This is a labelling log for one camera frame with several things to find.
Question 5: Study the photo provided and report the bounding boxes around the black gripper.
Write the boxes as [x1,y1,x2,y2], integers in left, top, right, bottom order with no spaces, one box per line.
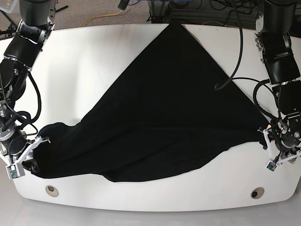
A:
[265,127,290,158]
[4,135,40,174]

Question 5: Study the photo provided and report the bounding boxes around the black T-shirt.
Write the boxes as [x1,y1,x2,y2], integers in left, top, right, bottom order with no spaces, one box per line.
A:
[32,22,268,182]

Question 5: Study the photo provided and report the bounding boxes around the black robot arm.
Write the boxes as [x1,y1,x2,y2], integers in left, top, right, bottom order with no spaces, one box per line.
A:
[256,0,301,159]
[0,0,57,179]

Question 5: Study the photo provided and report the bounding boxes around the black tripod stand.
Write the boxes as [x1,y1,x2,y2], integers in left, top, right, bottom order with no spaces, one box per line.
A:
[0,5,68,40]

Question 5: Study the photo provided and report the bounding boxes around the clear plastic storage box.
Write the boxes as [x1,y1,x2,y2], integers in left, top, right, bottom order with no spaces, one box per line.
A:
[0,0,20,14]

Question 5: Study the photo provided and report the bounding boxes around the left table cable grommet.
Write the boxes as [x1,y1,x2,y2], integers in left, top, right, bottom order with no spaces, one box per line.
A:
[45,185,59,197]

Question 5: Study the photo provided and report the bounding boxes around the table cable grommet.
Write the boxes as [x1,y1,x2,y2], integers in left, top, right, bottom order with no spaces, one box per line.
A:
[45,185,59,197]
[251,187,265,199]

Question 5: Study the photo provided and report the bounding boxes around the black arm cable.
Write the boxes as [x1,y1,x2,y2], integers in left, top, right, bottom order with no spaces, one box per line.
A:
[14,70,42,132]
[214,0,280,123]

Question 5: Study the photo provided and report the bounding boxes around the right table cable grommet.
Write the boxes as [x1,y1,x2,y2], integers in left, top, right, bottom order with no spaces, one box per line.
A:
[251,187,265,199]

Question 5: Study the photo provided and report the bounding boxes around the yellow cable on floor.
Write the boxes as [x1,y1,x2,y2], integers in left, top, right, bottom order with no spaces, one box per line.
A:
[79,8,123,28]

